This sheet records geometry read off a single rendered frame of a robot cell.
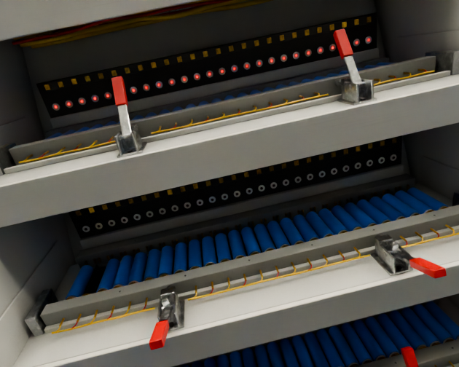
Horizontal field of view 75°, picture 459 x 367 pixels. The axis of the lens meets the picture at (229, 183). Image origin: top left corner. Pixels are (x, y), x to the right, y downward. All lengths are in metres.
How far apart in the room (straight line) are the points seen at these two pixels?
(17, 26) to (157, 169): 0.21
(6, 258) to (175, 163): 0.24
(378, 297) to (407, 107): 0.22
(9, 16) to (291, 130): 0.32
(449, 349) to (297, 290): 0.25
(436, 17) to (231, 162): 0.35
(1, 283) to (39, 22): 0.29
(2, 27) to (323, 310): 0.46
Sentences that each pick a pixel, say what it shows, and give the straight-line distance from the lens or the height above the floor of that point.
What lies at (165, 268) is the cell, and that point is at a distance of 0.43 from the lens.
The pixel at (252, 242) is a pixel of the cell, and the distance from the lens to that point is 0.43.
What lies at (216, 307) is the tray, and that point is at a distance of 0.38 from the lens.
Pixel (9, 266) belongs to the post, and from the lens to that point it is 0.46.
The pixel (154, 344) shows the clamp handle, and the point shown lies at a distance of 0.31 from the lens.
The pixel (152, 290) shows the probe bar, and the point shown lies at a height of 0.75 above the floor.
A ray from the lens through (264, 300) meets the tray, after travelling 0.37.
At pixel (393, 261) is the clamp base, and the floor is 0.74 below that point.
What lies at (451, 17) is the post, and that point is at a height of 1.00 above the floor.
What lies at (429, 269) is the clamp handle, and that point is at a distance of 0.35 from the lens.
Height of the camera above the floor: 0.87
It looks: 2 degrees down
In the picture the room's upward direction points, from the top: 13 degrees counter-clockwise
